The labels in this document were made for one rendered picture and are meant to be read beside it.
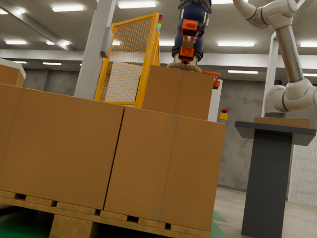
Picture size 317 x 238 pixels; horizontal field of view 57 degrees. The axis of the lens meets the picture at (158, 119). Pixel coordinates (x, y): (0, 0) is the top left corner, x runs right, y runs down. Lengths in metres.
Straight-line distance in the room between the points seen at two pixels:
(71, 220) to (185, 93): 0.99
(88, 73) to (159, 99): 1.68
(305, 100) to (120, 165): 1.42
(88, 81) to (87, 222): 2.32
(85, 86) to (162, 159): 2.29
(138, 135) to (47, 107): 0.37
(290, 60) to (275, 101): 0.31
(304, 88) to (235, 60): 8.11
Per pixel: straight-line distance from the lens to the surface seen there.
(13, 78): 2.93
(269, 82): 5.75
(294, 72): 2.17
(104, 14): 3.57
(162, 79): 1.79
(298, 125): 2.13
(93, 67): 3.33
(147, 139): 1.11
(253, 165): 2.16
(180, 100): 1.75
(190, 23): 1.54
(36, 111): 1.23
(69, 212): 1.16
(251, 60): 10.13
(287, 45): 2.15
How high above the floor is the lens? 0.33
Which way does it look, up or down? 9 degrees up
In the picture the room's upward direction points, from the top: 11 degrees clockwise
